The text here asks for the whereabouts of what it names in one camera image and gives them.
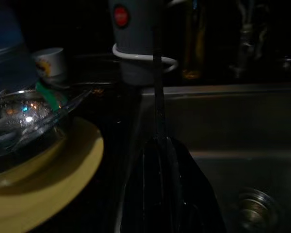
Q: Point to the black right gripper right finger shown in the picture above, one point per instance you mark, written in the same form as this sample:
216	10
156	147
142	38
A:
191	194

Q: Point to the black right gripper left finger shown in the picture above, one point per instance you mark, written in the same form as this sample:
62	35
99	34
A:
140	194

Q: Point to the steel sink drain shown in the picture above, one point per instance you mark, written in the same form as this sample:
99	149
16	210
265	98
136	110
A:
257	208

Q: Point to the yellow plate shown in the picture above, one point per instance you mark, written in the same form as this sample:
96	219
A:
63	174

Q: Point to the stainless steel sink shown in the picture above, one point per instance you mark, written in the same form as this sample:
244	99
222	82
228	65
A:
232	121

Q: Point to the green plastic piece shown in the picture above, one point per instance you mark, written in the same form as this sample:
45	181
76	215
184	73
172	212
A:
49	95

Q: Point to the yellow oil bottle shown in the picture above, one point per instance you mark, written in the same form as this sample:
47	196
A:
194	43

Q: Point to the white printed mug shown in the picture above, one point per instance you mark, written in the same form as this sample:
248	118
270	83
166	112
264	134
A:
52	63

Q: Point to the steel faucet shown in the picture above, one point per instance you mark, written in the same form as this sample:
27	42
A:
247	43

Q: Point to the blue and white plastic container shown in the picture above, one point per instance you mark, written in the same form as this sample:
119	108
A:
7	36

